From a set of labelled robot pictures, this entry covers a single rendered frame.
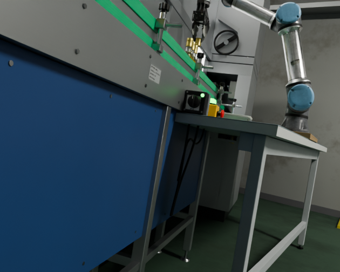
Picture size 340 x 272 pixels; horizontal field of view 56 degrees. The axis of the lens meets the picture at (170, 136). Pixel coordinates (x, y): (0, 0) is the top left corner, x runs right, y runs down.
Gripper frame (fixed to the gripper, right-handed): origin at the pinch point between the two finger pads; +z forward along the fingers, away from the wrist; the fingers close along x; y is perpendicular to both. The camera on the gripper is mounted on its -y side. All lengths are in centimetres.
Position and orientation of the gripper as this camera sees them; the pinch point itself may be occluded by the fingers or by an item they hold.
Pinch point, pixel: (198, 40)
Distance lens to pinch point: 189.1
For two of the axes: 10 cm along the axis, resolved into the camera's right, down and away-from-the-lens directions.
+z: -1.6, 9.9, 0.1
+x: 9.3, 1.5, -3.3
